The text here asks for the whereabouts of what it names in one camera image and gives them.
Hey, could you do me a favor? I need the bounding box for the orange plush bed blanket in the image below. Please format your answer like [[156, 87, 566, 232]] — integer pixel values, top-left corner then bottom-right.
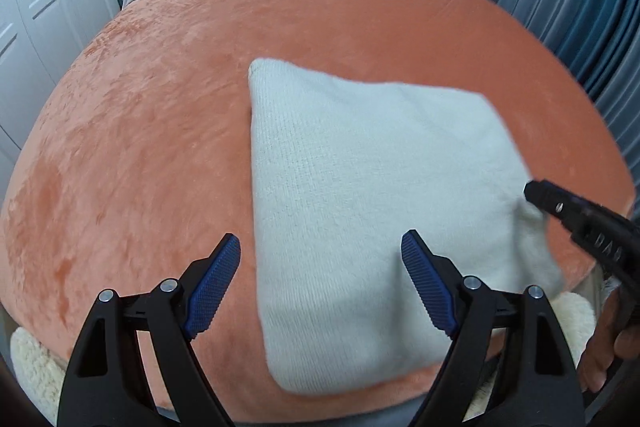
[[1, 0, 636, 423]]

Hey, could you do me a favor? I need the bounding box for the cream knit cardigan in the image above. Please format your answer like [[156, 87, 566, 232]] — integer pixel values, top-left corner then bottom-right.
[[248, 58, 564, 395]]

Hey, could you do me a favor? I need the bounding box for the cream fleece under blanket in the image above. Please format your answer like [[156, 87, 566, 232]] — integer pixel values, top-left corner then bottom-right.
[[10, 293, 596, 426]]

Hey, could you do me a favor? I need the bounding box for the person's right hand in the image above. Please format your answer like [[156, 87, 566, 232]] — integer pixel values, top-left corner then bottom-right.
[[577, 288, 640, 392]]

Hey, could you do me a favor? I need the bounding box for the white wardrobe with red stickers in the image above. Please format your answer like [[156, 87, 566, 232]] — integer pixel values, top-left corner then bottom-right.
[[0, 0, 122, 185]]

